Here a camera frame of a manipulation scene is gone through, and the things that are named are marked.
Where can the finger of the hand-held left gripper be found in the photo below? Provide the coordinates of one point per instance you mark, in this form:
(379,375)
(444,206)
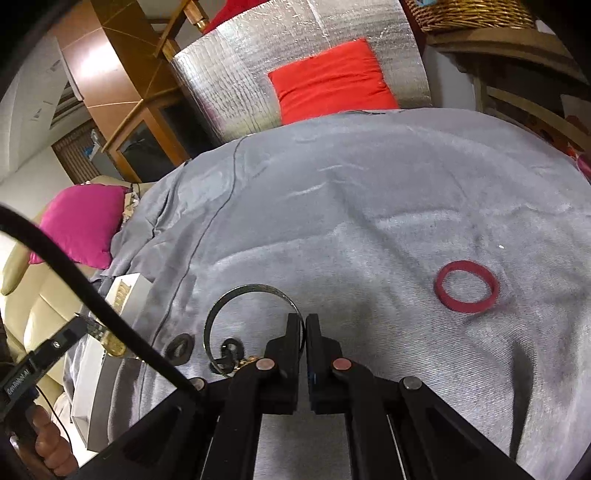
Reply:
(56,344)

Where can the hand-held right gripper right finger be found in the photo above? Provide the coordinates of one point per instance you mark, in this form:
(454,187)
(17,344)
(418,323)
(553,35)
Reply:
(316,355)

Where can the red bangle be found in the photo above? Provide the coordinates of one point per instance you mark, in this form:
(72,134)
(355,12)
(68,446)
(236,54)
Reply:
(464,308)

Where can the white jewelry box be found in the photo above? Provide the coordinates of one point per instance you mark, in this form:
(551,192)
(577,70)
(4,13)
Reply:
(92,397)

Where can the silver foil mat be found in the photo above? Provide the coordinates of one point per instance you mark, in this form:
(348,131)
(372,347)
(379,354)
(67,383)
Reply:
(221,92)

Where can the wooden shelf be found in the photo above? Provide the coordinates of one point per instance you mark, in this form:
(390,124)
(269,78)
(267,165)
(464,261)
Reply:
(508,46)

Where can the dark metal bangle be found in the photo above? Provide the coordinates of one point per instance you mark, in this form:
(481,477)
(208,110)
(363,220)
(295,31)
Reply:
(251,288)

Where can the red cushion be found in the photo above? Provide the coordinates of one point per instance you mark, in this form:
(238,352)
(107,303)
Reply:
(231,14)
(332,83)

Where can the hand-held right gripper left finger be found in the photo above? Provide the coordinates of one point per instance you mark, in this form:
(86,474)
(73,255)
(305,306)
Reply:
(295,350)

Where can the wicker basket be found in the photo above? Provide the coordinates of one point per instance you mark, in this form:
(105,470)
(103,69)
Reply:
(461,16)

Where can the brown window blind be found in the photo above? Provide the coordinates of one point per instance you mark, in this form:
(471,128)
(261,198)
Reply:
(78,157)

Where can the pink cushion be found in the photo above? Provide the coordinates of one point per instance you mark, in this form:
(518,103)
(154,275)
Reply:
(78,221)

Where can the wooden cabinet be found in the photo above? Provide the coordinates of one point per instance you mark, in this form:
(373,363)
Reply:
(106,69)

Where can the grey blanket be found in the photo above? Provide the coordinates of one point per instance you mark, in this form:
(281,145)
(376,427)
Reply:
(369,207)

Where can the person's left hand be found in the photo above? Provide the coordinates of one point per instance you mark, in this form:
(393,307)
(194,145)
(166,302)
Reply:
(51,443)

